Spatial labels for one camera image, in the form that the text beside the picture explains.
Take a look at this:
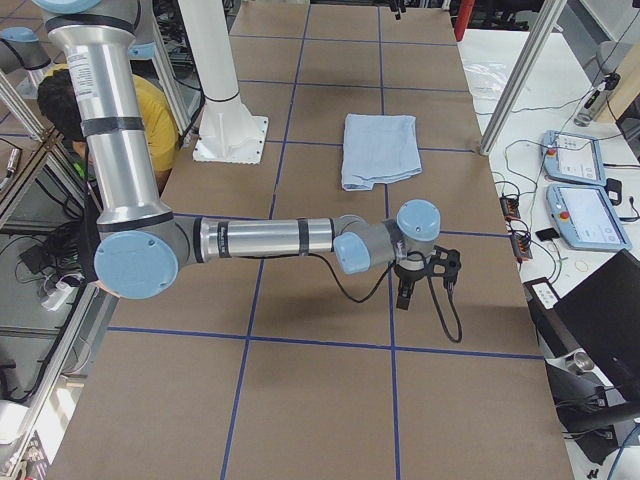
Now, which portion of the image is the orange connector box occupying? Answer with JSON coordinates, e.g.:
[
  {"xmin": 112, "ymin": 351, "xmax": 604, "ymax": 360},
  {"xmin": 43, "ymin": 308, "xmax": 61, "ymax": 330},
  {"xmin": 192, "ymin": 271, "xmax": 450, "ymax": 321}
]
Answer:
[{"xmin": 499, "ymin": 196, "xmax": 521, "ymax": 221}]

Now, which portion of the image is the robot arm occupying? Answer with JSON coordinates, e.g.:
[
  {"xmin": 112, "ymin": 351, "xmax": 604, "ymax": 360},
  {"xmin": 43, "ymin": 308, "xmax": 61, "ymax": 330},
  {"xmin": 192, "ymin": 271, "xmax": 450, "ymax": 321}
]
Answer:
[{"xmin": 39, "ymin": 1, "xmax": 446, "ymax": 308}]

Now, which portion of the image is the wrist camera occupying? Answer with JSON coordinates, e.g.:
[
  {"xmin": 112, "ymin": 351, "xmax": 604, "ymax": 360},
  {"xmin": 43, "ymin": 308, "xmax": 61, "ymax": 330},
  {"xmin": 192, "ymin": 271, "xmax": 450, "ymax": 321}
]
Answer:
[{"xmin": 428, "ymin": 245, "xmax": 462, "ymax": 291}]

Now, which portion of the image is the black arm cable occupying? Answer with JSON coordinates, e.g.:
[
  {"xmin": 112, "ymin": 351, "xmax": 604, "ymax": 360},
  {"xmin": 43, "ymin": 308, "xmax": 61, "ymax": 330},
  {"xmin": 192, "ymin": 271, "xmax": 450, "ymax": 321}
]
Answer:
[{"xmin": 304, "ymin": 249, "xmax": 463, "ymax": 344}]

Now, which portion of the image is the black monitor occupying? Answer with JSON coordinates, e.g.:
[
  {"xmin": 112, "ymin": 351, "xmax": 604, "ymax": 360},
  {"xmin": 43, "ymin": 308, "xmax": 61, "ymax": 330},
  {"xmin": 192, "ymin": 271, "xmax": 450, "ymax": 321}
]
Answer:
[{"xmin": 524, "ymin": 250, "xmax": 639, "ymax": 464}]

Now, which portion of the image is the upper teach pendant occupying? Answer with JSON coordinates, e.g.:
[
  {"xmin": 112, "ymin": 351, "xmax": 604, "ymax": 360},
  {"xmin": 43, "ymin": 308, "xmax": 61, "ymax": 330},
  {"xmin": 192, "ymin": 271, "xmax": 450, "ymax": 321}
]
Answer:
[{"xmin": 541, "ymin": 130, "xmax": 606, "ymax": 187}]

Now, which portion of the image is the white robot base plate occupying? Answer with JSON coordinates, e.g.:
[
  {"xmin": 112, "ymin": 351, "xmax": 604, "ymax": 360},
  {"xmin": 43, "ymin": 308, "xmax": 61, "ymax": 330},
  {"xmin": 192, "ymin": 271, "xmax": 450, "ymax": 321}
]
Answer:
[{"xmin": 179, "ymin": 0, "xmax": 269, "ymax": 164}]

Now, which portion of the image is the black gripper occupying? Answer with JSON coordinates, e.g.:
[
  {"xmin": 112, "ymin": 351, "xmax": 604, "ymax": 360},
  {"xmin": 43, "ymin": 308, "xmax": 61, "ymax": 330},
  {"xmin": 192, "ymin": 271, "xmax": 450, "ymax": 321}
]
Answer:
[
  {"xmin": 394, "ymin": 252, "xmax": 433, "ymax": 310},
  {"xmin": 388, "ymin": 0, "xmax": 406, "ymax": 20}
]

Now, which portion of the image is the teach pendant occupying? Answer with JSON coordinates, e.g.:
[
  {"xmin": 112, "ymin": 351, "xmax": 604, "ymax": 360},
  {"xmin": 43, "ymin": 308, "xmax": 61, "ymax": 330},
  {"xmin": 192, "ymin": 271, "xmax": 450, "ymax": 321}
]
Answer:
[
  {"xmin": 541, "ymin": 130, "xmax": 606, "ymax": 187},
  {"xmin": 546, "ymin": 184, "xmax": 632, "ymax": 252}
]

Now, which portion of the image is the light blue button-up shirt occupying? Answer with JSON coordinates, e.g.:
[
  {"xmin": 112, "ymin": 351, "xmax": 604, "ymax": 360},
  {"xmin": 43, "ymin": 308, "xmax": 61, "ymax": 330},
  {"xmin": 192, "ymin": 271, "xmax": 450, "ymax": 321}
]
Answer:
[{"xmin": 341, "ymin": 113, "xmax": 422, "ymax": 191}]

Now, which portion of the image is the lower teach pendant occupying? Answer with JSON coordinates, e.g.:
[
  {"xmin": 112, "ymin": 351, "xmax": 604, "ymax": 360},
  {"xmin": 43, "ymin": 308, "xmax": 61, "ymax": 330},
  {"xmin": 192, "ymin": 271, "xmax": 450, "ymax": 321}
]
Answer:
[{"xmin": 546, "ymin": 184, "xmax": 632, "ymax": 252}]

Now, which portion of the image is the aluminium frame post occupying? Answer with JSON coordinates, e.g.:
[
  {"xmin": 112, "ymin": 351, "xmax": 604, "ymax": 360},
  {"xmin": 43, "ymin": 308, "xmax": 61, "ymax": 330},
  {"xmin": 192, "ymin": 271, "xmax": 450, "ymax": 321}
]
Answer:
[{"xmin": 479, "ymin": 0, "xmax": 567, "ymax": 156}]

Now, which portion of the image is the white power strip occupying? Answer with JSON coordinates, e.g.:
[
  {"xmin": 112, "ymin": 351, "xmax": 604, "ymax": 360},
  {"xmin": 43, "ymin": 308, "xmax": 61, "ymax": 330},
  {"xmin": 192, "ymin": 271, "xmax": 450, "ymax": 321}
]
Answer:
[{"xmin": 41, "ymin": 280, "xmax": 74, "ymax": 311}]

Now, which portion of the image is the water bottle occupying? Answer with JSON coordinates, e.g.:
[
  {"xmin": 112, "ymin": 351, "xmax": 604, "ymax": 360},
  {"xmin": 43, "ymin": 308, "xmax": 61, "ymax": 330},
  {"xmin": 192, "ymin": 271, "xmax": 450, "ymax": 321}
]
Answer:
[{"xmin": 573, "ymin": 72, "xmax": 621, "ymax": 127}]

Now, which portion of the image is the person in yellow shirt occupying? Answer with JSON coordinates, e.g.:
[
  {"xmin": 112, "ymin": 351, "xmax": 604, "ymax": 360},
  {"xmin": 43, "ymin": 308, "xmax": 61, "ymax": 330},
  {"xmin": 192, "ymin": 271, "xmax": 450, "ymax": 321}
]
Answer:
[{"xmin": 37, "ymin": 65, "xmax": 190, "ymax": 299}]

